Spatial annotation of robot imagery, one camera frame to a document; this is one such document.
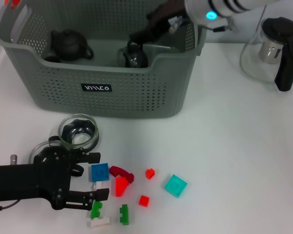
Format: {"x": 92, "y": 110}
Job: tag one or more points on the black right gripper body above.
{"x": 168, "y": 14}

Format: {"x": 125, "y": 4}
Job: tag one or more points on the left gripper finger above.
{"x": 103, "y": 194}
{"x": 94, "y": 158}

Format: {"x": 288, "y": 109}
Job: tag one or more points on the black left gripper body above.
{"x": 34, "y": 182}

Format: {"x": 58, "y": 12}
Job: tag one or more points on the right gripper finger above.
{"x": 142, "y": 36}

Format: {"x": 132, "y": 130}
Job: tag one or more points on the glass teacup with black base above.
{"x": 76, "y": 173}
{"x": 135, "y": 57}
{"x": 78, "y": 126}

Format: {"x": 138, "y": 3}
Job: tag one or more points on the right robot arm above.
{"x": 224, "y": 6}

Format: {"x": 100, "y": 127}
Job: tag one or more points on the grey perforated storage bin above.
{"x": 136, "y": 97}

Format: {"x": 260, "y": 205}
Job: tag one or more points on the long white brick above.
{"x": 97, "y": 185}

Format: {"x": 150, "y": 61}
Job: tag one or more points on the blue square brick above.
{"x": 100, "y": 172}

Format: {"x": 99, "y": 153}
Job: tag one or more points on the green stepped brick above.
{"x": 123, "y": 215}
{"x": 95, "y": 209}

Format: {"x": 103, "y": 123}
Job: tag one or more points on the red slope brick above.
{"x": 119, "y": 187}

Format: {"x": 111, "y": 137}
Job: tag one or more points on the dark red arch brick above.
{"x": 118, "y": 170}

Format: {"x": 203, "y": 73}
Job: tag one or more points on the short white studded brick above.
{"x": 98, "y": 223}

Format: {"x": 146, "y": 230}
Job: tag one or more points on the small red brick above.
{"x": 144, "y": 201}
{"x": 150, "y": 174}

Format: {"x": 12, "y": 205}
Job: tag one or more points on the teal square brick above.
{"x": 175, "y": 185}

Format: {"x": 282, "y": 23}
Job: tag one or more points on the black clay teapot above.
{"x": 68, "y": 45}

